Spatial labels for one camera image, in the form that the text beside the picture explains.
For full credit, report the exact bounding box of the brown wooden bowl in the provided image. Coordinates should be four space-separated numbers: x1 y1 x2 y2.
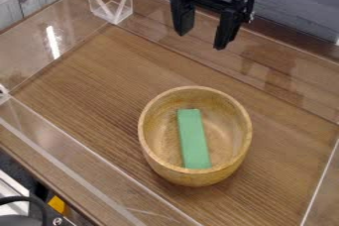
137 86 253 187

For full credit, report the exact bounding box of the green rectangular block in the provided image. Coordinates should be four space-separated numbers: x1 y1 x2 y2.
177 109 212 170

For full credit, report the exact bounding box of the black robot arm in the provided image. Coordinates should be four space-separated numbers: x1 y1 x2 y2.
169 0 255 51

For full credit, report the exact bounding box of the clear acrylic front barrier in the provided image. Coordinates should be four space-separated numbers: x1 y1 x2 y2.
0 87 203 226

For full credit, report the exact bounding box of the yellow label sticker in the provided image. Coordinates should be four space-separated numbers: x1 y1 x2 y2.
48 195 67 214

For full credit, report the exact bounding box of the clear acrylic corner bracket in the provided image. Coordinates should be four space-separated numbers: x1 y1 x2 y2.
88 0 133 25

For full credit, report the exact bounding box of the black cable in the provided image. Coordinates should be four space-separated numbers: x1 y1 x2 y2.
0 195 49 226

